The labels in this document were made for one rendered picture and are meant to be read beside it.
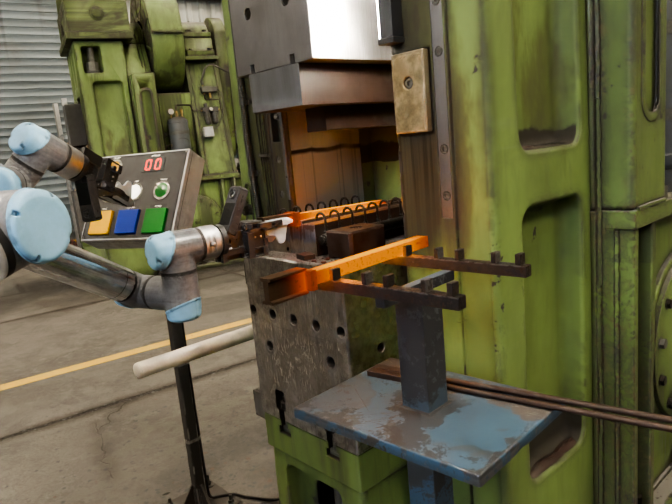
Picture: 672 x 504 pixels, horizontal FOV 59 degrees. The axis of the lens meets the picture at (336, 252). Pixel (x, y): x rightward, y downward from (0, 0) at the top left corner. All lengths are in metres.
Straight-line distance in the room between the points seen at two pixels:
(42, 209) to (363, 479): 0.92
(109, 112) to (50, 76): 3.19
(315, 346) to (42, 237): 0.68
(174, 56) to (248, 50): 4.75
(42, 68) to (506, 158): 8.42
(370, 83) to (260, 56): 0.28
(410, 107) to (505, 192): 0.27
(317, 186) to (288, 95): 0.40
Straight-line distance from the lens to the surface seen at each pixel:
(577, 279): 1.62
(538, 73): 1.52
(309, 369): 1.46
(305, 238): 1.44
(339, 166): 1.82
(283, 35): 1.45
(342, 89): 1.48
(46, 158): 1.48
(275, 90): 1.47
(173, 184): 1.77
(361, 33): 1.49
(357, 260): 1.08
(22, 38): 9.36
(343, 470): 1.51
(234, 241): 1.35
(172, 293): 1.28
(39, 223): 1.01
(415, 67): 1.32
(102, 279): 1.29
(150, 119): 6.12
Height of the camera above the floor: 1.19
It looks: 11 degrees down
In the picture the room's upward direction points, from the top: 5 degrees counter-clockwise
